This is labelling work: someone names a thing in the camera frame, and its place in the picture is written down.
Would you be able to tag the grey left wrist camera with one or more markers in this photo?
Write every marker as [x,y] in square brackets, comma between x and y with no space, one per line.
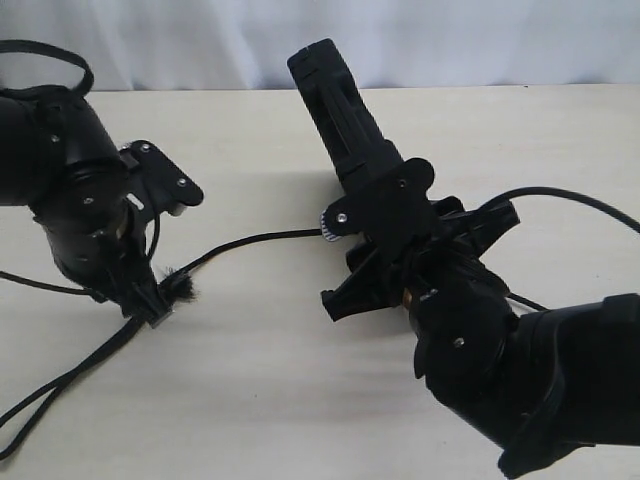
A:
[156,184]

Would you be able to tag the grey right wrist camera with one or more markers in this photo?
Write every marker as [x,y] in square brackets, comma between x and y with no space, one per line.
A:
[385,200]

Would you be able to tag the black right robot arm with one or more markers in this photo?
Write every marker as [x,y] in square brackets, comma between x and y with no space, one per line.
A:
[539,385]

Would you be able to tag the black plastic case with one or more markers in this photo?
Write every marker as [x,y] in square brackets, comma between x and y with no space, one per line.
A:
[357,148]

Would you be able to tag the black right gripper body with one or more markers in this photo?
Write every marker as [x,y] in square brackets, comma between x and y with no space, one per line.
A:
[383,270]

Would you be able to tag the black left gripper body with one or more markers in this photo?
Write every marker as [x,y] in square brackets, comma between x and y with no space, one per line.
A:
[124,272]

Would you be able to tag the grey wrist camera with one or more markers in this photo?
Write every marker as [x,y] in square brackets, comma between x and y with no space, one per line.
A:
[385,200]
[156,184]

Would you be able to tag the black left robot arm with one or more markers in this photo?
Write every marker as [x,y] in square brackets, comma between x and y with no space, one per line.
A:
[58,160]

